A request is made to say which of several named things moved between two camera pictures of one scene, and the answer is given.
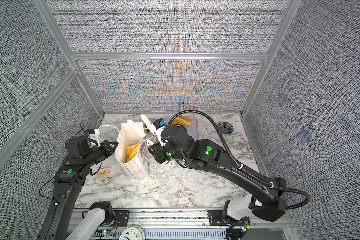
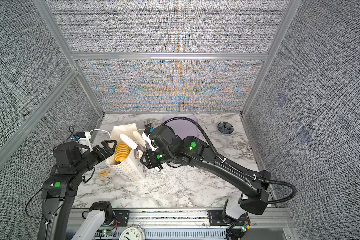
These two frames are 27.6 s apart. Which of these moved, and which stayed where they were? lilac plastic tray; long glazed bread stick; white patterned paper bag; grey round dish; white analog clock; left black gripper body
Moved: long glazed bread stick; white patterned paper bag
Stayed: grey round dish; lilac plastic tray; left black gripper body; white analog clock
